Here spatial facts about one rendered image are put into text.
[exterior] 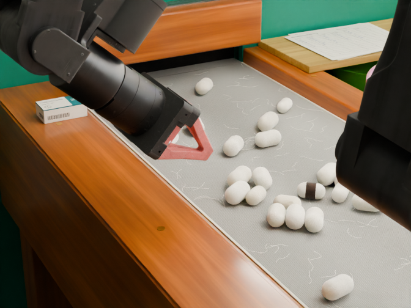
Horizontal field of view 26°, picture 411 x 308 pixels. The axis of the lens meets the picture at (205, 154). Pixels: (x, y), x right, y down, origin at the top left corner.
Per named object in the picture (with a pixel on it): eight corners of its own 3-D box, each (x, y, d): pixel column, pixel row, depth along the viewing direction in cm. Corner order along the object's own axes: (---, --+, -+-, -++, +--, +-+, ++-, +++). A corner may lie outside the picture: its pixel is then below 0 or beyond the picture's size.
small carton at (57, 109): (44, 124, 116) (43, 110, 116) (36, 115, 119) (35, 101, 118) (87, 116, 119) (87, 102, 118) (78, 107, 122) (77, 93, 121)
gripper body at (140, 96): (155, 79, 96) (104, 43, 92) (198, 110, 88) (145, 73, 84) (119, 128, 96) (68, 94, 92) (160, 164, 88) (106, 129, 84)
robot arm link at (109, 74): (33, 70, 86) (54, 87, 82) (73, 11, 86) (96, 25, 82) (85, 104, 91) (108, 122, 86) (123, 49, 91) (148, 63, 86)
